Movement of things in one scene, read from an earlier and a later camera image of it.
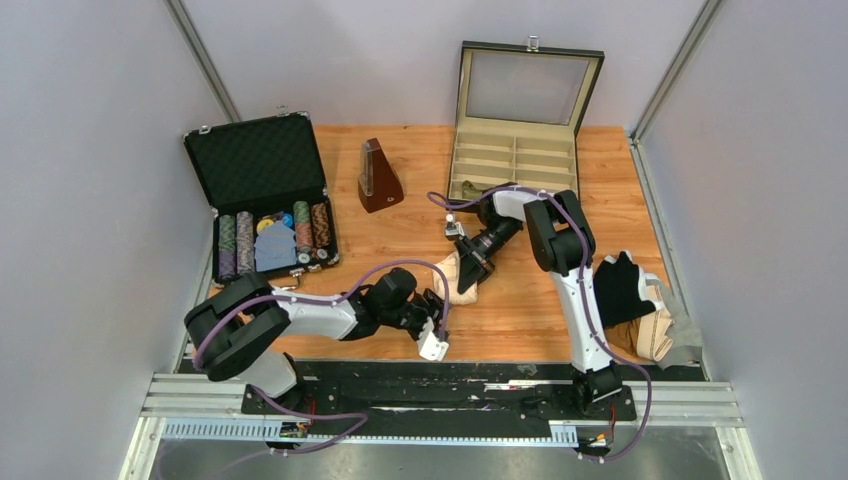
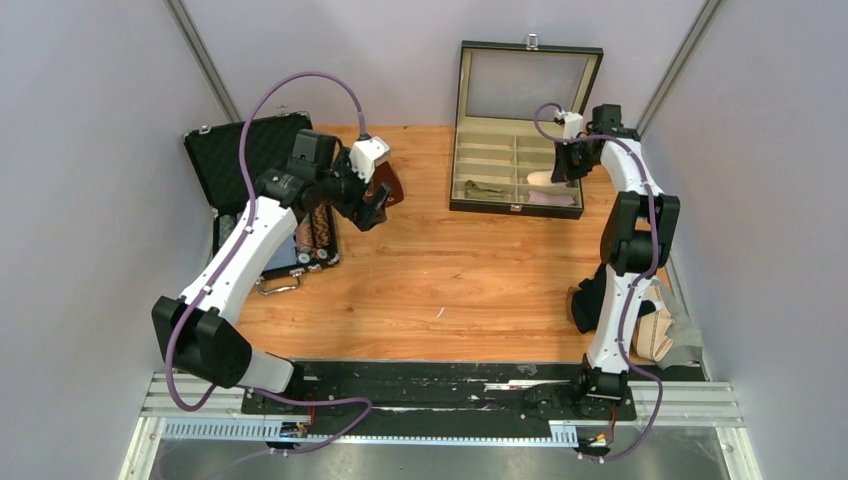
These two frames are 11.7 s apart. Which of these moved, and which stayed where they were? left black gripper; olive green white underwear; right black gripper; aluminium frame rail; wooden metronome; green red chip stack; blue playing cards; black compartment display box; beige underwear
Moved: right black gripper; left black gripper; beige underwear
Stayed: wooden metronome; black compartment display box; olive green white underwear; blue playing cards; aluminium frame rail; green red chip stack
